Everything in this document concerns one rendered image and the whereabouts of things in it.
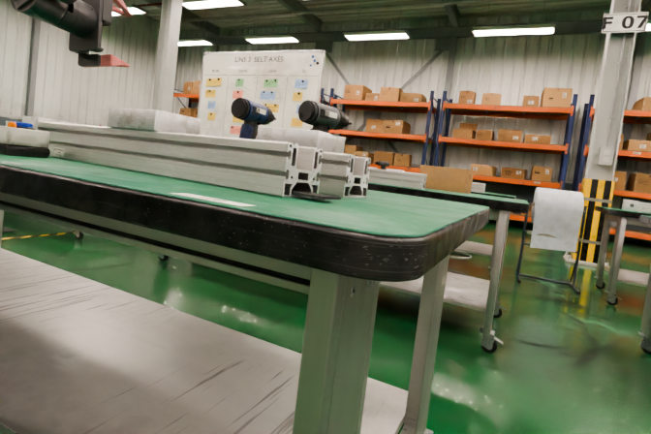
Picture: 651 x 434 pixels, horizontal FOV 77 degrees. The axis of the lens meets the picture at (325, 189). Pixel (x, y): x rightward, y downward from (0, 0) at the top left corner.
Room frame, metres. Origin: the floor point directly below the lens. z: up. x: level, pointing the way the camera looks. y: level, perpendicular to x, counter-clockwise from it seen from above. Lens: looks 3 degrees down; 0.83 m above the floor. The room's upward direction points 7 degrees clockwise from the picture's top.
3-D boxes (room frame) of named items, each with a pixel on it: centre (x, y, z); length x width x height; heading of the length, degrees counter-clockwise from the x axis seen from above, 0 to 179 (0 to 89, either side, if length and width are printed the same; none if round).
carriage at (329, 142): (0.91, 0.07, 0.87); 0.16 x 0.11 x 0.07; 58
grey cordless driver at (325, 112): (1.12, 0.01, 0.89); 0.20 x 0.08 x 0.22; 141
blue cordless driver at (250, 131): (1.23, 0.22, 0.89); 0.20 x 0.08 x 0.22; 156
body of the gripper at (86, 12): (0.70, 0.45, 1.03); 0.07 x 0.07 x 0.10; 72
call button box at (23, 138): (0.92, 0.68, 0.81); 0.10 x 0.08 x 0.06; 148
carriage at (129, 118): (0.87, 0.38, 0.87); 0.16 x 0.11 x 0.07; 58
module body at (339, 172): (1.04, 0.28, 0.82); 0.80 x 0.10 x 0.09; 58
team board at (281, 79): (4.32, 0.83, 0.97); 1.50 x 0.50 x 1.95; 64
